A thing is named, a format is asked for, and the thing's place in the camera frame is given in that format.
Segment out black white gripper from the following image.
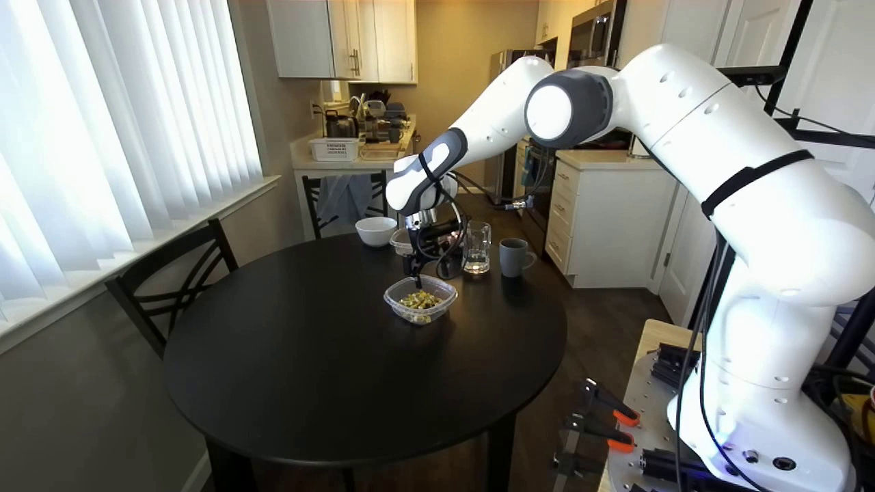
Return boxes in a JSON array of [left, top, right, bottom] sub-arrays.
[[395, 175, 458, 288]]

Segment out clear plastic bowl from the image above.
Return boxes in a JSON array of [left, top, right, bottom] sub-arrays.
[[382, 276, 458, 325]]

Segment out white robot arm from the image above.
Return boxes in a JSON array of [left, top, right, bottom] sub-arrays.
[[384, 44, 875, 492]]

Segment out white ceramic bowl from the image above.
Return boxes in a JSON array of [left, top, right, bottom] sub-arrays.
[[354, 216, 395, 246]]

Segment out yellow food pieces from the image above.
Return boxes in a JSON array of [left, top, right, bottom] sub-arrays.
[[401, 290, 440, 314]]

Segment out clear glass jar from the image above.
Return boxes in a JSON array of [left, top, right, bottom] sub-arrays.
[[461, 223, 492, 276]]

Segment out far black chair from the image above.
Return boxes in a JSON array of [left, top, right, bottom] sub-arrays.
[[299, 173, 387, 239]]

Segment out grey mug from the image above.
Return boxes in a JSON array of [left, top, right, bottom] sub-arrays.
[[496, 239, 536, 280]]

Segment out white kitchen counter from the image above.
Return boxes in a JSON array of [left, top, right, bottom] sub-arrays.
[[289, 122, 416, 173]]

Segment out clear storage tub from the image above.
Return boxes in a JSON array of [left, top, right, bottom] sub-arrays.
[[308, 137, 357, 164]]

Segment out round black dining table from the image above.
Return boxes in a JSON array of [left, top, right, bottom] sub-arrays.
[[163, 235, 566, 492]]

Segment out white lower cabinet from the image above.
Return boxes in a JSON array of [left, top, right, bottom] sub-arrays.
[[544, 152, 674, 290]]

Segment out white upper cabinets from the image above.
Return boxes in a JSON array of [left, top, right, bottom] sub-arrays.
[[265, 0, 418, 86]]

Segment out orange black bar clamp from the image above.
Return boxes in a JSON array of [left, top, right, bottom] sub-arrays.
[[583, 377, 639, 428]]

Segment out black dining chair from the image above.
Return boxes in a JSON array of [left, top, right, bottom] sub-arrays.
[[107, 219, 237, 357]]

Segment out white vertical blinds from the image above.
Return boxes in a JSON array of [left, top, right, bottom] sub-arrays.
[[0, 0, 263, 301]]

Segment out white door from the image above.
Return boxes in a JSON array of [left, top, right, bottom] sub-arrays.
[[628, 0, 794, 325]]

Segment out black power cable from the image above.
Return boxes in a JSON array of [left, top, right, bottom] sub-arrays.
[[669, 232, 740, 492]]

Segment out black metal frame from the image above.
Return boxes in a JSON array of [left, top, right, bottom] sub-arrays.
[[707, 0, 875, 406]]

